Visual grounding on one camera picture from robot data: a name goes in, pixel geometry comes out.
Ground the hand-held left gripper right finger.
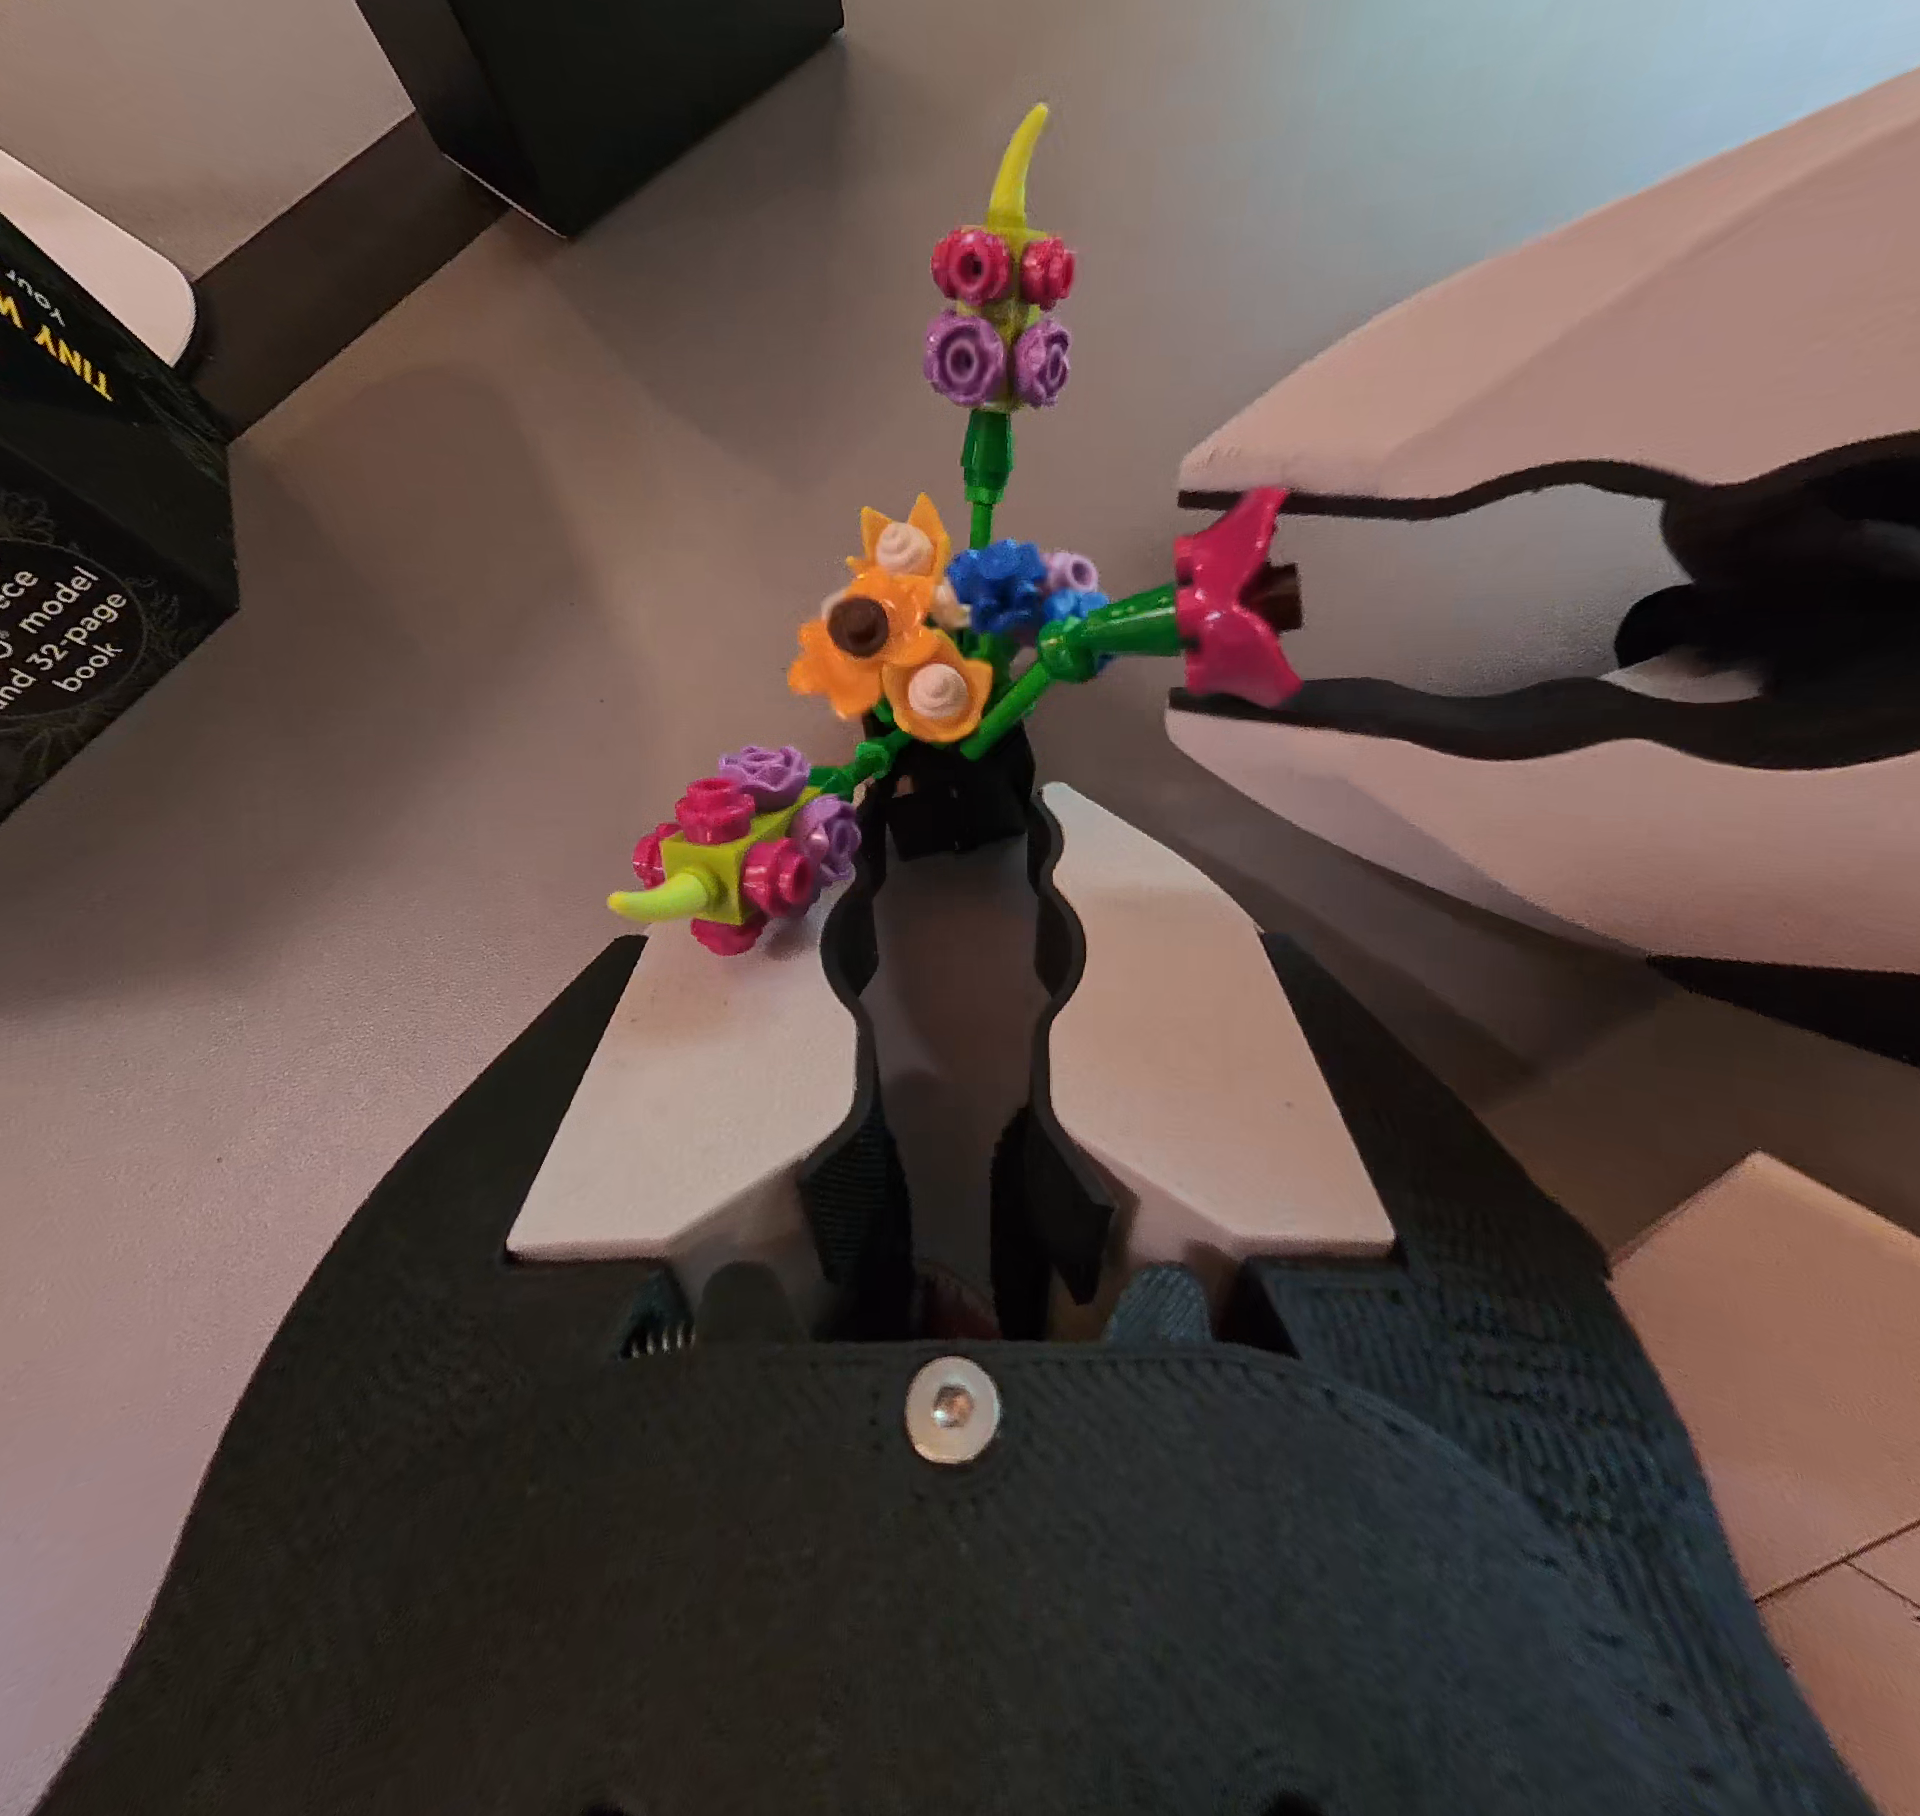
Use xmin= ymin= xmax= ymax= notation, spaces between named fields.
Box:
xmin=1024 ymin=784 xmax=1398 ymax=1311

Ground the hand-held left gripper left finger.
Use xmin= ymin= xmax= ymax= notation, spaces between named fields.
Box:
xmin=509 ymin=916 xmax=879 ymax=1332

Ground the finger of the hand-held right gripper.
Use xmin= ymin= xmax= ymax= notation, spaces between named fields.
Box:
xmin=1162 ymin=678 xmax=1920 ymax=977
xmin=1173 ymin=71 xmax=1920 ymax=531

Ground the magenta lego flower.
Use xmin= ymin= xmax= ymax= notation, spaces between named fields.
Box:
xmin=1167 ymin=486 xmax=1315 ymax=712

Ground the lego flower bouquet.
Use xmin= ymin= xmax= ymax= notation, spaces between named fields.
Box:
xmin=607 ymin=101 xmax=1119 ymax=966

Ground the lego instruction booklet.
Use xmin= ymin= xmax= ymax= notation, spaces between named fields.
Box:
xmin=1608 ymin=1149 xmax=1920 ymax=1816

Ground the black lego set box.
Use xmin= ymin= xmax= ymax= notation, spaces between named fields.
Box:
xmin=0 ymin=148 xmax=244 ymax=824

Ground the large black block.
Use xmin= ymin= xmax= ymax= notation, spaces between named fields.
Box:
xmin=297 ymin=0 xmax=850 ymax=241

